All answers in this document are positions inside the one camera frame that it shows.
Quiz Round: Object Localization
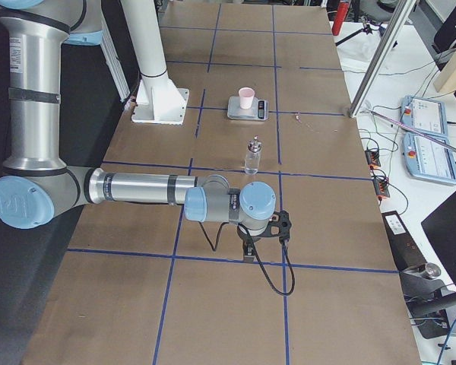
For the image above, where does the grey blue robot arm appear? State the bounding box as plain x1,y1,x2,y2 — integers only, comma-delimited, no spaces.
0,1,283,261

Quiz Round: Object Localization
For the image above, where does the blue teach pendant near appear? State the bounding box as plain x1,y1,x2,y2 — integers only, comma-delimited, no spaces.
402,132,456,185

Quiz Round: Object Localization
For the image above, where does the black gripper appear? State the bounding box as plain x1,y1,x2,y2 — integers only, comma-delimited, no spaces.
236,224,261,263

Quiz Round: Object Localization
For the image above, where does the blue teach pendant far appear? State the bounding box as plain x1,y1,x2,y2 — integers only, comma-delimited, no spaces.
401,95,448,136

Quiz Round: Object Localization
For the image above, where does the black box white label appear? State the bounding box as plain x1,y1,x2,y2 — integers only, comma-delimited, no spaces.
382,211,427,271

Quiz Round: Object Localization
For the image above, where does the orange black connector block far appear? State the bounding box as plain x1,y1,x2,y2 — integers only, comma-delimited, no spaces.
365,149,381,170

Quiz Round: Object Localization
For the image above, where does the orange black connector block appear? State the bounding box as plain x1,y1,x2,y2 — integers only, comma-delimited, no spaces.
365,149,381,170
374,176,390,201

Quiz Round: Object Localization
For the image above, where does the aluminium frame post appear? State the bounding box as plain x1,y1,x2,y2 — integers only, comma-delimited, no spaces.
348,0,416,118

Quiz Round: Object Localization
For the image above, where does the black tripod rod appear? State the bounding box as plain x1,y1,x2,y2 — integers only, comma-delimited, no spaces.
335,17,385,46

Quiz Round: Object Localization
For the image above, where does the blue teach pendant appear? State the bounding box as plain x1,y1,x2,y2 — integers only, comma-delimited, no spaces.
402,132,456,185
401,95,448,136

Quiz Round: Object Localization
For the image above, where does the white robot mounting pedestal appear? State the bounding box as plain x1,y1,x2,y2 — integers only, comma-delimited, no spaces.
121,1,189,125

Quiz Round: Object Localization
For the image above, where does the black computer monitor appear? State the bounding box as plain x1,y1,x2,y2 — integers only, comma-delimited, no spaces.
421,191,456,284

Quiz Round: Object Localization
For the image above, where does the clear glass sauce bottle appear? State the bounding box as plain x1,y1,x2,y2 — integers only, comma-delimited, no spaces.
244,136,262,175

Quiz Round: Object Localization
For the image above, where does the orange black connector block near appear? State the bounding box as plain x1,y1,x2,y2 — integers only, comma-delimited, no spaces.
374,176,390,201

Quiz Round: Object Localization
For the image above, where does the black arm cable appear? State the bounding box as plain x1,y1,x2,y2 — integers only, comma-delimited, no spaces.
198,220,296,296

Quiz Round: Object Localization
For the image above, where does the red cylinder tube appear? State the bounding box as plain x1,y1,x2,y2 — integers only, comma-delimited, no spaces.
331,0,350,36

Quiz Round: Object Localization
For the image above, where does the silver digital kitchen scale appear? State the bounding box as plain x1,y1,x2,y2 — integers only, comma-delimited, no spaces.
227,96,268,121

